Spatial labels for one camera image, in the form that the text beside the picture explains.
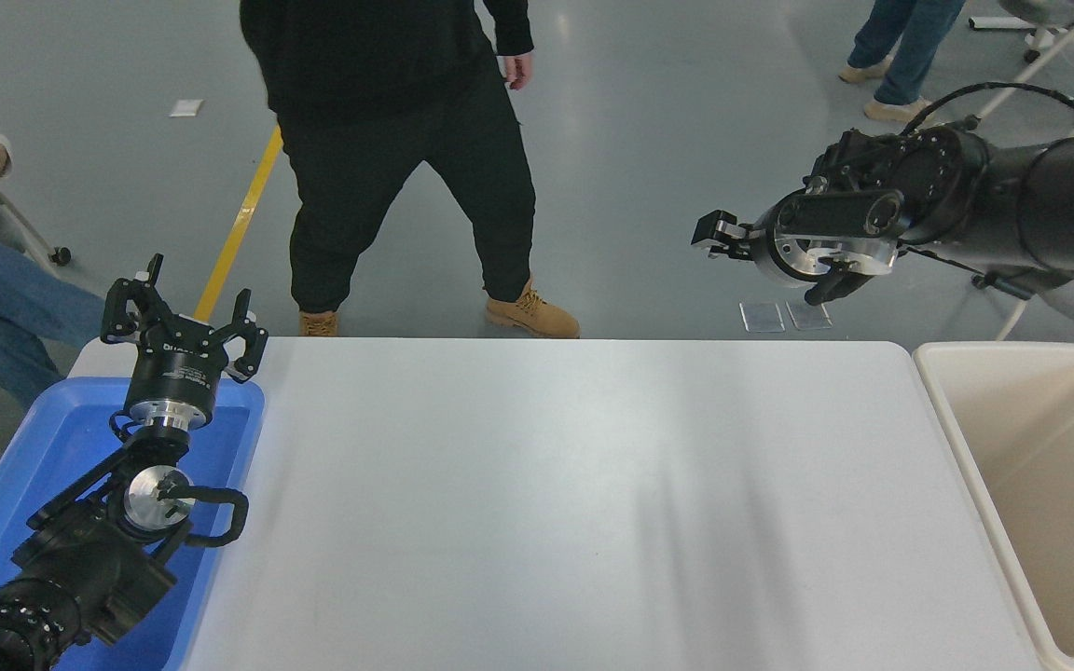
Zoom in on seated person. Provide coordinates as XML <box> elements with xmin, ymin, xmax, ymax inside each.
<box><xmin>0</xmin><ymin>79</ymin><xmax>109</xmax><ymax>411</ymax></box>

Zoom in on standing person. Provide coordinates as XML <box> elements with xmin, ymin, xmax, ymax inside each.
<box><xmin>239</xmin><ymin>0</ymin><xmax>582</xmax><ymax>339</ymax></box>

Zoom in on clear floor plate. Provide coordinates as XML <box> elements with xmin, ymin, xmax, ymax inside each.
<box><xmin>785</xmin><ymin>298</ymin><xmax>833</xmax><ymax>332</ymax></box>
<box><xmin>739</xmin><ymin>301</ymin><xmax>786</xmax><ymax>334</ymax></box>

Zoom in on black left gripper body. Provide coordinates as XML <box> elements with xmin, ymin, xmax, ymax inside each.
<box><xmin>125</xmin><ymin>322</ymin><xmax>227</xmax><ymax>418</ymax></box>

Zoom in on large pale bin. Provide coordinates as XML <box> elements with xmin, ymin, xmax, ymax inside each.
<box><xmin>910</xmin><ymin>341</ymin><xmax>1074</xmax><ymax>671</ymax></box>

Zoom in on walking person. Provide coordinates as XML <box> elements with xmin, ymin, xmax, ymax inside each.
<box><xmin>838</xmin><ymin>0</ymin><xmax>967</xmax><ymax>125</ymax></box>

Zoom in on grey chair with casters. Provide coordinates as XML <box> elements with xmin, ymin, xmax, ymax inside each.
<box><xmin>0</xmin><ymin>182</ymin><xmax>73</xmax><ymax>301</ymax></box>

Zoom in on blue plastic tray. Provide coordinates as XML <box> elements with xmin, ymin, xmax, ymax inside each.
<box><xmin>0</xmin><ymin>376</ymin><xmax>266</xmax><ymax>671</ymax></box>

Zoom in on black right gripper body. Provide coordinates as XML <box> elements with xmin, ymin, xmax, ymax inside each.
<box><xmin>748</xmin><ymin>212</ymin><xmax>786</xmax><ymax>279</ymax></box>

